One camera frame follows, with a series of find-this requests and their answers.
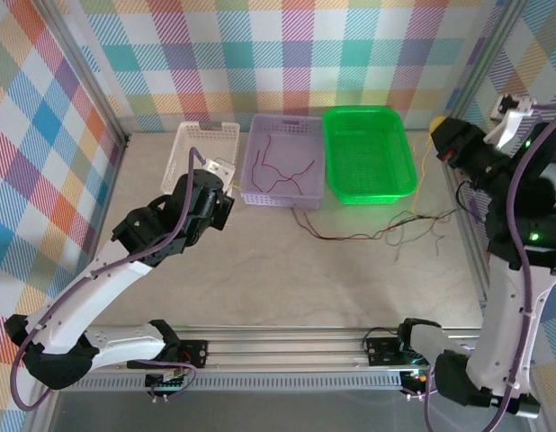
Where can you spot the aluminium table side rail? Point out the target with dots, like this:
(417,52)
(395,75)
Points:
(111,189)
(471,252)

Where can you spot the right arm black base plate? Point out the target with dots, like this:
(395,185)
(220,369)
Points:
(381,351)

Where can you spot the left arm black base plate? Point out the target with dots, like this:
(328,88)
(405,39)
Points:
(194,353)

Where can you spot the green plastic mesh basket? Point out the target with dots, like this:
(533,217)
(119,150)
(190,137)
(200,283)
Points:
(368,153)

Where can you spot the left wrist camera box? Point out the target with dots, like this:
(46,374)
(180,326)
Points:
(217,171)

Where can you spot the purple perforated plastic basket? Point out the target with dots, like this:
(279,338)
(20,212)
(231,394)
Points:
(296,144)

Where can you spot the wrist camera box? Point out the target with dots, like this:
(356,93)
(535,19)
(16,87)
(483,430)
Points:
(507,126)
(217,171)

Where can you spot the small black circuit board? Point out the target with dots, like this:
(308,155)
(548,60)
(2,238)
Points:
(417,382)

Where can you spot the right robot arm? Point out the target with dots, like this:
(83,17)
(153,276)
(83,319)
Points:
(507,315)

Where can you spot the green terminal circuit board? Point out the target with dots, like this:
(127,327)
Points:
(167,381)

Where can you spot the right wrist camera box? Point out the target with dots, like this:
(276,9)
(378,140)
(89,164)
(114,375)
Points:
(507,126)

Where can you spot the aluminium frame post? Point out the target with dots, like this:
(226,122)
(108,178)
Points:
(485,67)
(86,72)

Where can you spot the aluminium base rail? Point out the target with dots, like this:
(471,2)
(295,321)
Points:
(282,351)

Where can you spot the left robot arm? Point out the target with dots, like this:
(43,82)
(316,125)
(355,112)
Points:
(80,306)

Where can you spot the white perforated plastic basket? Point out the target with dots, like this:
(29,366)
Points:
(183,148)

